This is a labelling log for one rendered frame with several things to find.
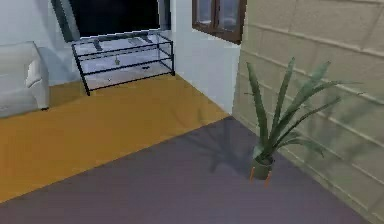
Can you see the black flat television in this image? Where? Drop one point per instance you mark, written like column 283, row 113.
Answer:
column 113, row 16

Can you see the small green object on shelf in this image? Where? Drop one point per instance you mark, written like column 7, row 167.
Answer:
column 117, row 61

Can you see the brown framed window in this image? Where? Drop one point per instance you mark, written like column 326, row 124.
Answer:
column 218, row 16

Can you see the green potted house plant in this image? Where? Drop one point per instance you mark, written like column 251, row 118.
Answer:
column 266, row 133

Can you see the white sofa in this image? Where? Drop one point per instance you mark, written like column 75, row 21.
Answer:
column 20, row 80

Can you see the black framed glass television stand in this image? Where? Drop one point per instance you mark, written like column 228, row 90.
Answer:
column 100, row 70

